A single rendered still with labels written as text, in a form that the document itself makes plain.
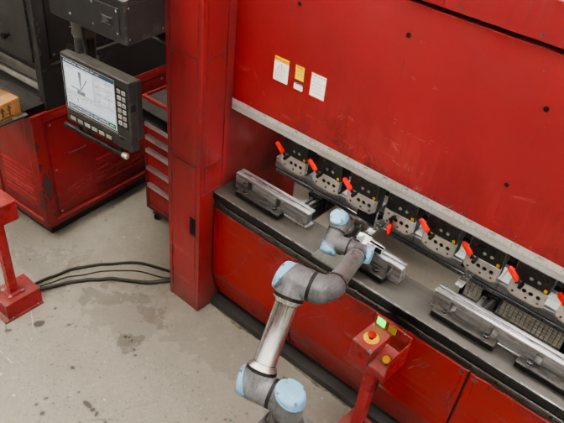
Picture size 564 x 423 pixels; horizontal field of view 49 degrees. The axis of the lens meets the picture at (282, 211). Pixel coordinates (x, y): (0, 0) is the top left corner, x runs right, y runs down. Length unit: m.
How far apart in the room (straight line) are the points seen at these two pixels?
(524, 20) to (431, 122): 0.52
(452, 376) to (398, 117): 1.18
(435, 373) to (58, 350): 2.07
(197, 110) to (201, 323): 1.40
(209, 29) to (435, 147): 1.12
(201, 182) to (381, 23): 1.30
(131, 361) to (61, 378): 0.37
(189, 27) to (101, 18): 0.38
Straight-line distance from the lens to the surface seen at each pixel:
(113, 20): 2.79
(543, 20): 2.21
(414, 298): 2.94
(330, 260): 2.83
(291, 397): 2.31
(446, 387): 3.02
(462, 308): 2.86
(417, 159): 2.59
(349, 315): 3.11
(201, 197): 3.32
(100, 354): 3.73
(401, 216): 2.75
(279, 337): 2.31
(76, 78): 3.10
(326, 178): 2.91
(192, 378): 3.59
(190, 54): 2.96
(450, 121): 2.46
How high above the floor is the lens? 2.87
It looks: 38 degrees down
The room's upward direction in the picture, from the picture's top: 7 degrees clockwise
